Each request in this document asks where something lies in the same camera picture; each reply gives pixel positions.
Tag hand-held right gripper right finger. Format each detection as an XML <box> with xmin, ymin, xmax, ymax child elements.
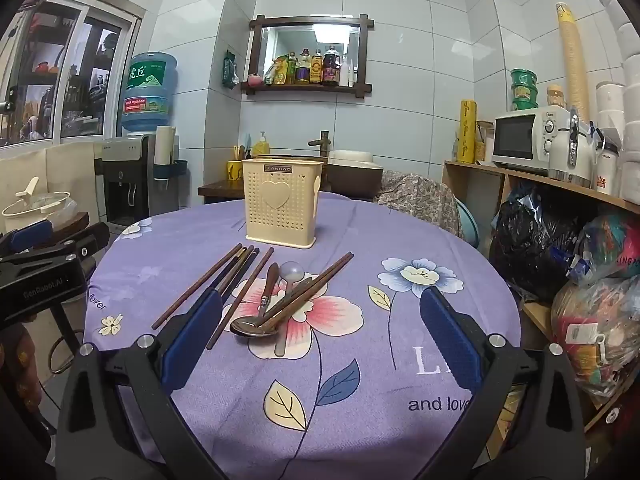
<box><xmin>419</xmin><ymin>287</ymin><xmax>587</xmax><ymax>480</ymax></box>

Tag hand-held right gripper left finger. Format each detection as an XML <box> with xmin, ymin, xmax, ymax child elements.
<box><xmin>56</xmin><ymin>289</ymin><xmax>224</xmax><ymax>480</ymax></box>

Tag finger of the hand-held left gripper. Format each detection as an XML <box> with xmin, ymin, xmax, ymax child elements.
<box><xmin>0</xmin><ymin>219</ymin><xmax>55</xmax><ymax>258</ymax></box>
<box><xmin>10</xmin><ymin>222</ymin><xmax>111</xmax><ymax>266</ymax></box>

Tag metal spoon with wooden handle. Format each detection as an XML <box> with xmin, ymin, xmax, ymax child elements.
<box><xmin>229</xmin><ymin>262</ymin><xmax>280</xmax><ymax>338</ymax></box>

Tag slim dark utensil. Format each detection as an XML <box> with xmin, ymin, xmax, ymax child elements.
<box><xmin>285</xmin><ymin>280</ymin><xmax>315</xmax><ymax>318</ymax></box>

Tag round bowl spoon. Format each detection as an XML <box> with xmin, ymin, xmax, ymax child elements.
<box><xmin>273</xmin><ymin>261</ymin><xmax>305</xmax><ymax>359</ymax></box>

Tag bunch of wooden chopsticks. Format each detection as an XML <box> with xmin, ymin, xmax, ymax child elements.
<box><xmin>151</xmin><ymin>243</ymin><xmax>355</xmax><ymax>351</ymax></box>

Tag cream plastic utensil holder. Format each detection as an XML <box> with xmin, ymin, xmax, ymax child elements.
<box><xmin>242</xmin><ymin>157</ymin><xmax>321</xmax><ymax>250</ymax></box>

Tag person's left forearm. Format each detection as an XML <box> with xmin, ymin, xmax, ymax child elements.
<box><xmin>0</xmin><ymin>327</ymin><xmax>43</xmax><ymax>416</ymax></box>

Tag dark wooden stool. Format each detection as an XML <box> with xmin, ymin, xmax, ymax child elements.
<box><xmin>47</xmin><ymin>211</ymin><xmax>91</xmax><ymax>247</ymax></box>

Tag white pot with glass lid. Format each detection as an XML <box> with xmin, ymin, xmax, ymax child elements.
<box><xmin>1</xmin><ymin>177</ymin><xmax>72</xmax><ymax>232</ymax></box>

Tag grey water dispenser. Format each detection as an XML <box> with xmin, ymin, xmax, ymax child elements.
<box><xmin>95</xmin><ymin>132</ymin><xmax>180</xmax><ymax>235</ymax></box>

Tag cream cushion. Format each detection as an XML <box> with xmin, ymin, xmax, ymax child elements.
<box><xmin>0</xmin><ymin>142</ymin><xmax>103</xmax><ymax>241</ymax></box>

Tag blue cup holder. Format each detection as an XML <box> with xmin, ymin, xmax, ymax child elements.
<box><xmin>152</xmin><ymin>159</ymin><xmax>189</xmax><ymax>181</ymax></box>

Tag purple floral tablecloth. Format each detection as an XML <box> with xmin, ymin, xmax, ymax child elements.
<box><xmin>82</xmin><ymin>192</ymin><xmax>523</xmax><ymax>480</ymax></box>

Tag blue plastic basin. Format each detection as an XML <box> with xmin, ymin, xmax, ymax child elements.
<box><xmin>452</xmin><ymin>197</ymin><xmax>481</xmax><ymax>249</ymax></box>

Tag white paper cup tube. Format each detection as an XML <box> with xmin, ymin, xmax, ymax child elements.
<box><xmin>154</xmin><ymin>125</ymin><xmax>177</xmax><ymax>166</ymax></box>

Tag black plastic bag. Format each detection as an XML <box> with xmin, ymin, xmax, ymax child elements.
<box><xmin>489</xmin><ymin>184</ymin><xmax>592</xmax><ymax>302</ymax></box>

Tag dark wooden washstand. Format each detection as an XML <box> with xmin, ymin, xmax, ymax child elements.
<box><xmin>197</xmin><ymin>179</ymin><xmax>332</xmax><ymax>206</ymax></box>

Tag floral cloth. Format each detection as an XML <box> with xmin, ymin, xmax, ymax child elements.
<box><xmin>374</xmin><ymin>170</ymin><xmax>462</xmax><ymax>239</ymax></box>

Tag clear bag of colourful goods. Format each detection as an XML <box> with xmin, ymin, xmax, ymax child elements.
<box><xmin>550</xmin><ymin>274</ymin><xmax>640</xmax><ymax>407</ymax></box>

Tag blue water jug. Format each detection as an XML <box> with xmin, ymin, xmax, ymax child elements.
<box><xmin>121</xmin><ymin>51</ymin><xmax>179</xmax><ymax>136</ymax></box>

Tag light wooden shelf unit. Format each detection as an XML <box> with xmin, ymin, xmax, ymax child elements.
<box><xmin>442</xmin><ymin>160</ymin><xmax>640</xmax><ymax>436</ymax></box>

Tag colourful plastic bag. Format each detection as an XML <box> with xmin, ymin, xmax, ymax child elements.
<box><xmin>574</xmin><ymin>214</ymin><xmax>640</xmax><ymax>282</ymax></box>

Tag glass jar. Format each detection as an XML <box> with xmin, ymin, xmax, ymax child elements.
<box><xmin>474</xmin><ymin>120</ymin><xmax>496</xmax><ymax>164</ymax></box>

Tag yellow roll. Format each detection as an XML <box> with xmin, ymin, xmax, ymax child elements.
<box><xmin>458</xmin><ymin>99</ymin><xmax>477</xmax><ymax>165</ymax></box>

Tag white microwave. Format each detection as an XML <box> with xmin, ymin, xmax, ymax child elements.
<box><xmin>491</xmin><ymin>106</ymin><xmax>574</xmax><ymax>176</ymax></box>

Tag green hanging packet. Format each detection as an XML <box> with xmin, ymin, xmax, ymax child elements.
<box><xmin>222</xmin><ymin>49</ymin><xmax>241</xmax><ymax>90</ymax></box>

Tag white electric kettle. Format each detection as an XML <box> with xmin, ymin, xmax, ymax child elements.
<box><xmin>547</xmin><ymin>107</ymin><xmax>602</xmax><ymax>189</ymax></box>

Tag white bottle orange label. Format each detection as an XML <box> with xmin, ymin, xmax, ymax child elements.
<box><xmin>594</xmin><ymin>142</ymin><xmax>621</xmax><ymax>196</ymax></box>

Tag brass faucet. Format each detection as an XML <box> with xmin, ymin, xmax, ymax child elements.
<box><xmin>307</xmin><ymin>130</ymin><xmax>334</xmax><ymax>162</ymax></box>

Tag yellow seasoning pouch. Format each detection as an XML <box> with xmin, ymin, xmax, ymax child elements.
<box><xmin>264</xmin><ymin>57</ymin><xmax>291</xmax><ymax>86</ymax></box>

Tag dark bottle purple label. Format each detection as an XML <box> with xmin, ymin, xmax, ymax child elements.
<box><xmin>295</xmin><ymin>48</ymin><xmax>312</xmax><ymax>85</ymax></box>

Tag stacks of white cups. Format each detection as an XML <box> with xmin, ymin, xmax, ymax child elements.
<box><xmin>582</xmin><ymin>0</ymin><xmax>640</xmax><ymax>200</ymax></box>

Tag dark sauce bottle red label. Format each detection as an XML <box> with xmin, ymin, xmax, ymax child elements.
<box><xmin>321</xmin><ymin>45</ymin><xmax>342</xmax><ymax>86</ymax></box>

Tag tall stack of paper cups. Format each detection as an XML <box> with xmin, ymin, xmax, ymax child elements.
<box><xmin>554</xmin><ymin>2</ymin><xmax>589</xmax><ymax>122</ymax></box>

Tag aluminium frame window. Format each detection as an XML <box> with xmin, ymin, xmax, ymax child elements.
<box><xmin>0</xmin><ymin>0</ymin><xmax>147</xmax><ymax>147</ymax></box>

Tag wooden framed wall mirror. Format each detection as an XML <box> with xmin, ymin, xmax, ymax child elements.
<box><xmin>240</xmin><ymin>14</ymin><xmax>375</xmax><ymax>96</ymax></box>

